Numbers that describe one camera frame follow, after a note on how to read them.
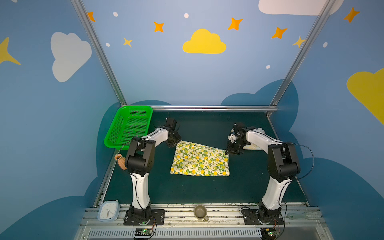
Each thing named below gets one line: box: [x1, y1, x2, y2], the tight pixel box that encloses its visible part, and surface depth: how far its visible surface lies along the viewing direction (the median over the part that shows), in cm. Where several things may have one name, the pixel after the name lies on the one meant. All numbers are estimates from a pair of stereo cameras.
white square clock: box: [97, 200, 121, 222], surface depth 75 cm
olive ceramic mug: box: [193, 204, 209, 222], surface depth 76 cm
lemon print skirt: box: [170, 140, 230, 176], surface depth 95 cm
